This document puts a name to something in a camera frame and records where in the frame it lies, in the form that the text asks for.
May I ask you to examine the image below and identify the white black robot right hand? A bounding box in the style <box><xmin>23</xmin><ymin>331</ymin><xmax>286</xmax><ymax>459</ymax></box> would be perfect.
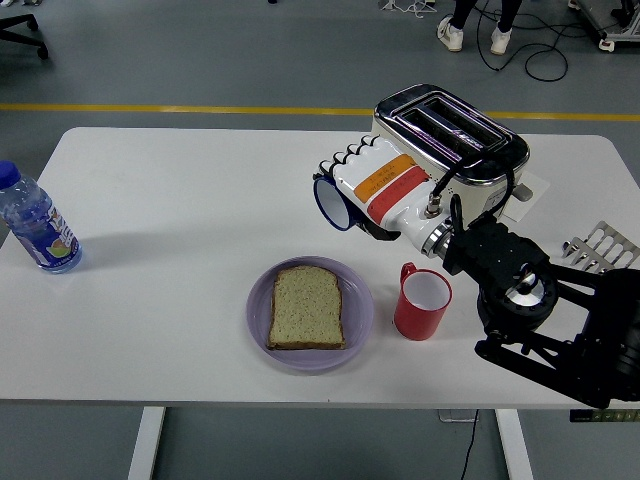
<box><xmin>313</xmin><ymin>132</ymin><xmax>452</xmax><ymax>250</ymax></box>

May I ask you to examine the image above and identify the blue enamel cup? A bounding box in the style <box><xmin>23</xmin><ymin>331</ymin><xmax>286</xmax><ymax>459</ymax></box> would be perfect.
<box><xmin>312</xmin><ymin>172</ymin><xmax>371</xmax><ymax>232</ymax></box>

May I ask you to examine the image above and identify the red enamel cup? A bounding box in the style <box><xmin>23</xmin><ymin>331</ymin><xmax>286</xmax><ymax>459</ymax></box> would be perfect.
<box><xmin>393</xmin><ymin>260</ymin><xmax>453</xmax><ymax>343</ymax></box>

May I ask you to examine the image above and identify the slice of bread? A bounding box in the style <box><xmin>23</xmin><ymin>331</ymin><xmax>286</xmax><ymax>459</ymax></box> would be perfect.
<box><xmin>266</xmin><ymin>265</ymin><xmax>347</xmax><ymax>351</ymax></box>

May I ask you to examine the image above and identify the cream chrome toaster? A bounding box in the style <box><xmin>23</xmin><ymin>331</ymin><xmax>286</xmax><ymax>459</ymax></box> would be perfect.
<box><xmin>369</xmin><ymin>83</ymin><xmax>535</xmax><ymax>225</ymax></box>

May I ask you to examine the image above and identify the purple round plate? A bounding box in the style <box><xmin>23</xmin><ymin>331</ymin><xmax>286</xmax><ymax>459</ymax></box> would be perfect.
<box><xmin>245</xmin><ymin>255</ymin><xmax>375</xmax><ymax>372</ymax></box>

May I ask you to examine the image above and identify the white paper sheet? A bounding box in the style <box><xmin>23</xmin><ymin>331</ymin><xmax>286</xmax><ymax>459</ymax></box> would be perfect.
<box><xmin>502</xmin><ymin>169</ymin><xmax>551</xmax><ymax>224</ymax></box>

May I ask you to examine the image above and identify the person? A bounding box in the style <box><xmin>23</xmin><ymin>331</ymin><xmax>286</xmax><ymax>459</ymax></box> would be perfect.
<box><xmin>435</xmin><ymin>0</ymin><xmax>524</xmax><ymax>56</ymax></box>

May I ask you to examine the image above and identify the silver metal toast rack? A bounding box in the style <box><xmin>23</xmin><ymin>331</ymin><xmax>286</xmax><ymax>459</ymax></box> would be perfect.
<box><xmin>560</xmin><ymin>220</ymin><xmax>640</xmax><ymax>275</ymax></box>

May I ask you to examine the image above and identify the grey equipment cart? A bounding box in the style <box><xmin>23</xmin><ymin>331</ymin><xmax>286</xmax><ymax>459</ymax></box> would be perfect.
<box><xmin>568</xmin><ymin>0</ymin><xmax>640</xmax><ymax>53</ymax></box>

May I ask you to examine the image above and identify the white table leg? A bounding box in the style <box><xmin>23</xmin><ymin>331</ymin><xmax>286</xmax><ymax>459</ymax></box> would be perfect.
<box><xmin>127</xmin><ymin>406</ymin><xmax>167</xmax><ymax>480</ymax></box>
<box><xmin>494</xmin><ymin>408</ymin><xmax>535</xmax><ymax>480</ymax></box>

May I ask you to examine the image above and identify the black table control panel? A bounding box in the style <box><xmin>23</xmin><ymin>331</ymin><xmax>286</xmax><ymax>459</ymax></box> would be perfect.
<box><xmin>569</xmin><ymin>409</ymin><xmax>640</xmax><ymax>424</ymax></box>

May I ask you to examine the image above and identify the plastic bottle with blue cap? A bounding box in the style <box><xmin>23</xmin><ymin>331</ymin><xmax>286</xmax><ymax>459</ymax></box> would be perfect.
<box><xmin>0</xmin><ymin>160</ymin><xmax>84</xmax><ymax>275</ymax></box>

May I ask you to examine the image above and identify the black office chair base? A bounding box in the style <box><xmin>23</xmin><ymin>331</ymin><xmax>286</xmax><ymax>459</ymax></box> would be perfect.
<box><xmin>0</xmin><ymin>13</ymin><xmax>50</xmax><ymax>60</ymax></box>

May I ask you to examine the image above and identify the white cable bundle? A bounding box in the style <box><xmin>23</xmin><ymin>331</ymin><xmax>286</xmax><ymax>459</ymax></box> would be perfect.
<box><xmin>378</xmin><ymin>0</ymin><xmax>437</xmax><ymax>20</ymax></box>

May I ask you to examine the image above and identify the black floor cable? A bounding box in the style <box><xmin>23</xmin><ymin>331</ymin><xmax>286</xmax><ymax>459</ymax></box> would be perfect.
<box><xmin>472</xmin><ymin>0</ymin><xmax>601</xmax><ymax>83</ymax></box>

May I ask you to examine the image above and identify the thin black hanging cable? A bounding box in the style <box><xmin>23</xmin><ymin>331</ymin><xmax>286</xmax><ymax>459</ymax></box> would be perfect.
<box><xmin>458</xmin><ymin>408</ymin><xmax>480</xmax><ymax>480</ymax></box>

